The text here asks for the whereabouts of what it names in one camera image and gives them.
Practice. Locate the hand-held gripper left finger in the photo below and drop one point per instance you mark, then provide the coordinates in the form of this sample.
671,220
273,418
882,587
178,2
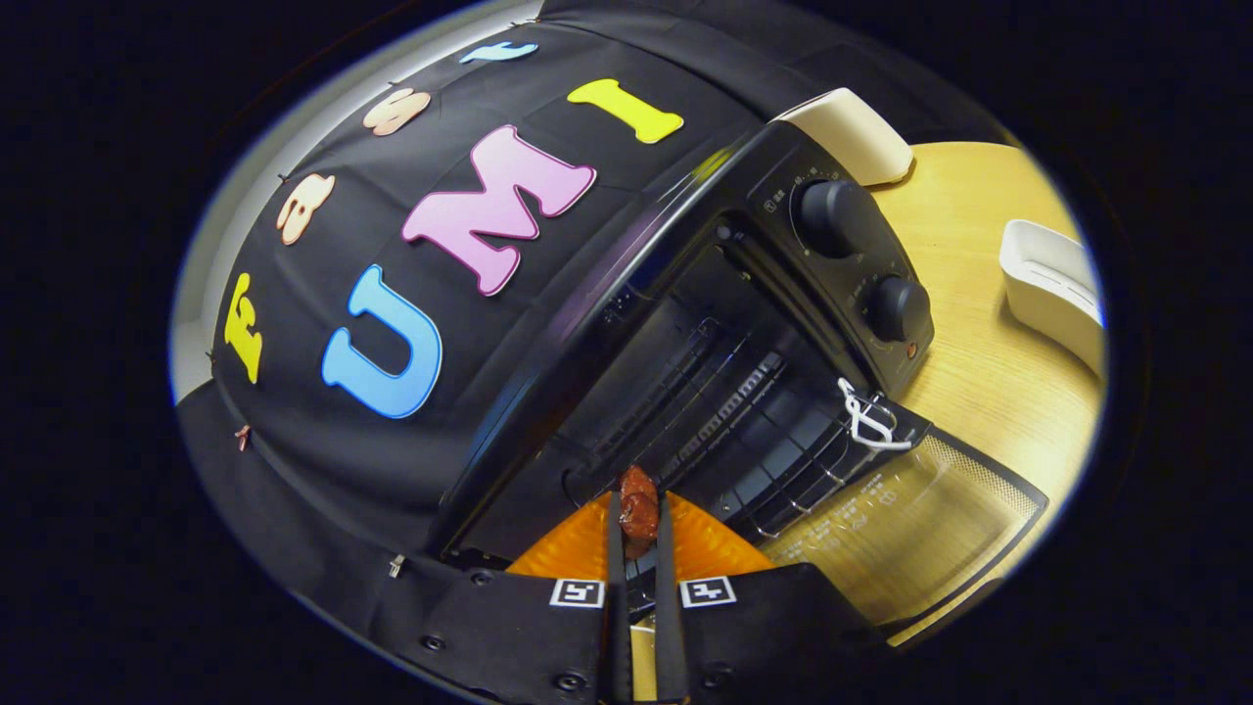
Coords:
618,617

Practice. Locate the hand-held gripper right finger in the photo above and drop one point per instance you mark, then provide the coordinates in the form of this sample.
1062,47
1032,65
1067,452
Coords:
668,617

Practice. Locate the red meat piece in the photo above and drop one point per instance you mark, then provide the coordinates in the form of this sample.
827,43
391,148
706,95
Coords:
639,509

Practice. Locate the black toaster oven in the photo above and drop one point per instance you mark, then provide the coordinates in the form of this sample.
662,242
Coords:
842,215

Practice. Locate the white pop-up toaster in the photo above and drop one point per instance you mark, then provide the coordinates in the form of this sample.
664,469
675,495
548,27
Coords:
861,137

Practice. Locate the black backdrop cloth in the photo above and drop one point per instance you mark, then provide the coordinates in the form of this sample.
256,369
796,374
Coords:
323,490

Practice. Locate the copper cloth clip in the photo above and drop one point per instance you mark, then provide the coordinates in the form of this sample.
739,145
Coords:
243,438

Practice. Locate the white rectangular plate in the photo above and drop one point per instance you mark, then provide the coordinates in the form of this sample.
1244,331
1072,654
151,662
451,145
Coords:
1052,284

